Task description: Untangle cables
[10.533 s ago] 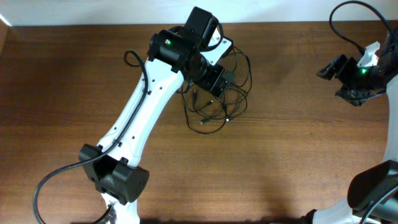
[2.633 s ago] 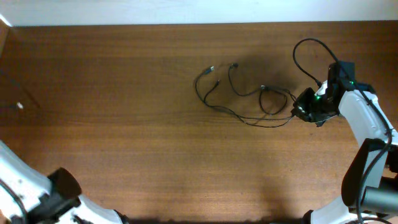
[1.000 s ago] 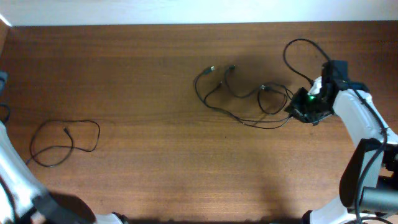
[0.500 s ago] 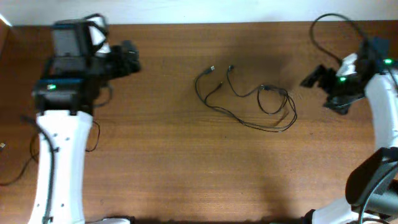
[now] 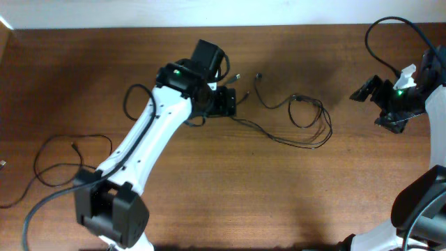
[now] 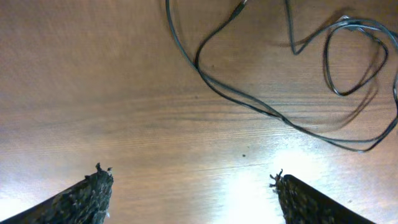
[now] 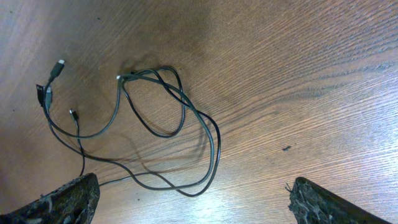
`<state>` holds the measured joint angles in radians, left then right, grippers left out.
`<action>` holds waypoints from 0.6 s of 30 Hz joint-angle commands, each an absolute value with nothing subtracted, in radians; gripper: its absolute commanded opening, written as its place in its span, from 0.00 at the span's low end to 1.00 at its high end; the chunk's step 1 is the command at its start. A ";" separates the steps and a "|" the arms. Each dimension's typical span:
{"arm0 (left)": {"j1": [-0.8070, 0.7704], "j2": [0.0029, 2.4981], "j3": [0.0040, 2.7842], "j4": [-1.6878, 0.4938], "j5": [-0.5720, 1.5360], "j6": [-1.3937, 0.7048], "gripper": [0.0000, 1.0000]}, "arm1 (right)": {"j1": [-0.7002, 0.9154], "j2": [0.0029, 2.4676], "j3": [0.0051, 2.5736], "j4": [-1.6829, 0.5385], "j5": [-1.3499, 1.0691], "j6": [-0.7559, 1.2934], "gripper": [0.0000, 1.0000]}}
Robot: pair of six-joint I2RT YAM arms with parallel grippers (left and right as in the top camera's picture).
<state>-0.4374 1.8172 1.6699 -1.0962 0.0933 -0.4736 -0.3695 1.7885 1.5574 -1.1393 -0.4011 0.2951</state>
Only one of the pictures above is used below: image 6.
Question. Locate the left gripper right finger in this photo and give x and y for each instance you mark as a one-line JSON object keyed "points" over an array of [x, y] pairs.
{"points": [[301, 203]]}

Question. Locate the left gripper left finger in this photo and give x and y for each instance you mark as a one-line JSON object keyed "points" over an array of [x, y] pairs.
{"points": [[86, 202]]}

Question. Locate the black USB cable long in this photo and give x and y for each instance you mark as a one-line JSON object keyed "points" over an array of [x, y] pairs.
{"points": [[364, 26]]}

